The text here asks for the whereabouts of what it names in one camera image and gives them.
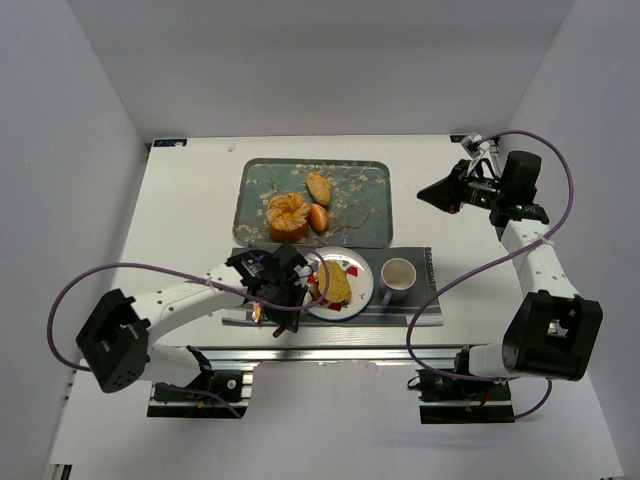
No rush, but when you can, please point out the sliced bread piece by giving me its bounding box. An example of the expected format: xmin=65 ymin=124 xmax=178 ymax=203
xmin=315 ymin=260 xmax=352 ymax=303

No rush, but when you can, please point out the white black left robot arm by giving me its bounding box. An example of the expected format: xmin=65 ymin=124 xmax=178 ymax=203
xmin=76 ymin=244 xmax=323 ymax=395

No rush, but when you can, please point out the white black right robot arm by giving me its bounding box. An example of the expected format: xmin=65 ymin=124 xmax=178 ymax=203
xmin=417 ymin=151 xmax=603 ymax=382

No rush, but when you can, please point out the oval bread roll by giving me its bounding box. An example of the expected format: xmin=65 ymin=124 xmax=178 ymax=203
xmin=306 ymin=172 xmax=331 ymax=207

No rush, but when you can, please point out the iridescent fork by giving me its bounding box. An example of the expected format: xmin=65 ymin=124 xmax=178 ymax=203
xmin=251 ymin=302 xmax=265 ymax=325

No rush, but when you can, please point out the strawberry pattern white plate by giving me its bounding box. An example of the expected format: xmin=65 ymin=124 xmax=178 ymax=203
xmin=307 ymin=247 xmax=375 ymax=323

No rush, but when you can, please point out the peeled orange mandarin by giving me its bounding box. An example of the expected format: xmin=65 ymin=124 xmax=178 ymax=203
xmin=266 ymin=192 xmax=310 ymax=243

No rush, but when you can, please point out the grey placemat cloth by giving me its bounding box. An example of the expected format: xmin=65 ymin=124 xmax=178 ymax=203
xmin=221 ymin=244 xmax=445 ymax=328

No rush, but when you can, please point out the small round bun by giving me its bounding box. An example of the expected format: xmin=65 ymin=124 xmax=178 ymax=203
xmin=308 ymin=204 xmax=329 ymax=233

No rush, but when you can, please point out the lavender mug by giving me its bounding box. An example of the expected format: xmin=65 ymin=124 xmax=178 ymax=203
xmin=380 ymin=258 xmax=417 ymax=307

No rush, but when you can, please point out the floral teal serving tray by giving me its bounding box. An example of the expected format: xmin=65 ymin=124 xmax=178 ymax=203
xmin=232 ymin=158 xmax=393 ymax=248

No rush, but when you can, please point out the blue label left corner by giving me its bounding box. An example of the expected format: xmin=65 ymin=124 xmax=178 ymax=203
xmin=153 ymin=139 xmax=187 ymax=148

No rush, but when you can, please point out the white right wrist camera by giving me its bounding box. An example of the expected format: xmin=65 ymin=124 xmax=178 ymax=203
xmin=460 ymin=132 xmax=486 ymax=158

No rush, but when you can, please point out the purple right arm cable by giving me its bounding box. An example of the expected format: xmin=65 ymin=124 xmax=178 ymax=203
xmin=406 ymin=129 xmax=575 ymax=420

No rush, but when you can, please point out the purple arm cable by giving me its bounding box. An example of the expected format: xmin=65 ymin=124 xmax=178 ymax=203
xmin=47 ymin=247 xmax=331 ymax=419
xmin=406 ymin=129 xmax=575 ymax=420

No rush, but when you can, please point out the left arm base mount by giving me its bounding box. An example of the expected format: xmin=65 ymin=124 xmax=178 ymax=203
xmin=146 ymin=357 xmax=255 ymax=419

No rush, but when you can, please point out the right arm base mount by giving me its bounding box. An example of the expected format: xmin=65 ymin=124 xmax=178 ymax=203
xmin=407 ymin=369 xmax=515 ymax=425

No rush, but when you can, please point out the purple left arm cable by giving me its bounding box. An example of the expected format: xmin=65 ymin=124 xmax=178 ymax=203
xmin=47 ymin=247 xmax=331 ymax=419

